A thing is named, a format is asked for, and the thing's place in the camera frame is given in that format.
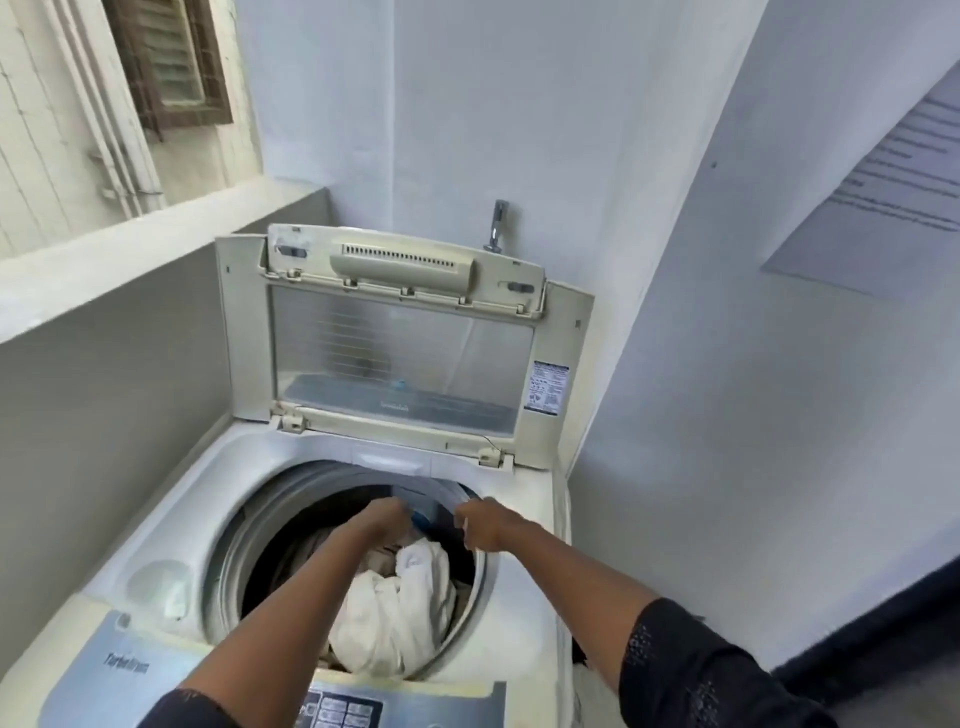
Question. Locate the person's right hand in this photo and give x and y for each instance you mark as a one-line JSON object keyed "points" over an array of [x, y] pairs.
{"points": [[491, 525]]}

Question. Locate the person's left hand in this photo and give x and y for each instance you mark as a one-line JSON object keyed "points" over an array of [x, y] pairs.
{"points": [[386, 521]]}

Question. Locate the white top-load washing machine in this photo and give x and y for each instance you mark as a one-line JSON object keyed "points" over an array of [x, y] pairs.
{"points": [[510, 615]]}

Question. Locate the white towel bundle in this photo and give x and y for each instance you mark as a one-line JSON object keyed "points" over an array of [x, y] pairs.
{"points": [[390, 615]]}

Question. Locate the beige clothes sheet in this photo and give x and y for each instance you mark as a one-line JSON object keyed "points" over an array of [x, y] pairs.
{"points": [[296, 555]]}

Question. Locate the glass washing machine lid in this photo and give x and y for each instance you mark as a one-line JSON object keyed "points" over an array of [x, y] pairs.
{"points": [[390, 360]]}

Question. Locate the person's left forearm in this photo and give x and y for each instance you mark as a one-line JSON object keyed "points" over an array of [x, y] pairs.
{"points": [[285, 615]]}

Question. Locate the blue round lint filter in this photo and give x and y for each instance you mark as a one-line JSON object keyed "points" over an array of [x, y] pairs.
{"points": [[424, 520]]}

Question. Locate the white drain pipes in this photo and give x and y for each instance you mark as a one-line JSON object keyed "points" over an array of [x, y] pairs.
{"points": [[112, 135]]}

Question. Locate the printed white paper sheet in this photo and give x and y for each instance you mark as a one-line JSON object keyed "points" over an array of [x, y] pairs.
{"points": [[885, 225]]}

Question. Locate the brown louvred window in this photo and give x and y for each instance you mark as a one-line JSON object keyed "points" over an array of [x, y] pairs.
{"points": [[172, 60]]}

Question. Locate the metal wall tap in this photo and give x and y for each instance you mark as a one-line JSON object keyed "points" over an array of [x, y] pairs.
{"points": [[496, 221]]}

